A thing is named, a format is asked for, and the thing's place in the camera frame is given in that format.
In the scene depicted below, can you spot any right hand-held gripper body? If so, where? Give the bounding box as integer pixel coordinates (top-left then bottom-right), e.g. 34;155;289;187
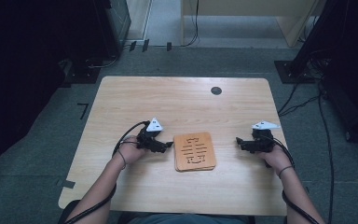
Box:
241;119;282;154

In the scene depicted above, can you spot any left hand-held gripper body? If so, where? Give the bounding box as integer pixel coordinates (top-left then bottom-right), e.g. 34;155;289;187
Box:
135;117;170;154

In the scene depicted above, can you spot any person's left hand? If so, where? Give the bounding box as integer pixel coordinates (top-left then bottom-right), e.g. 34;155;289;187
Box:
117;135;149;166

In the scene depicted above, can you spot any person's right hand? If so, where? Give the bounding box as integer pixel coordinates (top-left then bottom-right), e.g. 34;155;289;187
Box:
255;143;294;179

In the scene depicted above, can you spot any black left wrist band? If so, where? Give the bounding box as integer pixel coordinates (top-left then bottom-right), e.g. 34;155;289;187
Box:
117;148;128;171

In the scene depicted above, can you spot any black wrist band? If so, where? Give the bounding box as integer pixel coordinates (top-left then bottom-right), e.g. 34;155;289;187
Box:
278;165;295;180
117;148;128;171

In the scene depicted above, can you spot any black right wrist band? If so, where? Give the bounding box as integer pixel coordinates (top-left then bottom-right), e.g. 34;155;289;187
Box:
278;165;295;180

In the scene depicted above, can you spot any black angled floor tape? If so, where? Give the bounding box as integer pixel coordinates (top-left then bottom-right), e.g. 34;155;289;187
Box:
76;102;90;120

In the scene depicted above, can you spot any grey floor tape piece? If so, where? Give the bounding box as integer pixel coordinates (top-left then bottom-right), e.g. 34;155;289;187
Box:
55;178;76;190

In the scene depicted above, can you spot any black slanted stand column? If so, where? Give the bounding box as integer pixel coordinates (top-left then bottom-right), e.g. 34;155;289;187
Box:
288;0;351;77

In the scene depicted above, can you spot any dark glass-fronted cabinet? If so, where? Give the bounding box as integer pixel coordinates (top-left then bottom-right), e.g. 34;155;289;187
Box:
103;0;132;59

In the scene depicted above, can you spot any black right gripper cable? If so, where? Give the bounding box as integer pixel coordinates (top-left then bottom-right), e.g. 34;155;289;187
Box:
262;133;321;224

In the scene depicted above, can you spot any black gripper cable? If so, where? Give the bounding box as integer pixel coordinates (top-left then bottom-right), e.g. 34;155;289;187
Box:
63;120;151;224
262;133;321;224

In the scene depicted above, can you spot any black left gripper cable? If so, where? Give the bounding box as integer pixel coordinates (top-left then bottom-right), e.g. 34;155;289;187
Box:
63;120;151;224

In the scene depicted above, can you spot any long black floor cable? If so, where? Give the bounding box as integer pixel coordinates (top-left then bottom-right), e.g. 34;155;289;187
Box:
317;80;336;224

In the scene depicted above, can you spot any black stand base plate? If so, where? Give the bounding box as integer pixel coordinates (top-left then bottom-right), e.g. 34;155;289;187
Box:
273;59;317;85
62;59;103;85

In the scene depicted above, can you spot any grey floor cable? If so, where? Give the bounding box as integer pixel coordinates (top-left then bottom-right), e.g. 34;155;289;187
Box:
85;54;120;70

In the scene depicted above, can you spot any hanging black cable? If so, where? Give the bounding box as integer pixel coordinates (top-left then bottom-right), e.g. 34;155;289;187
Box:
184;0;200;48

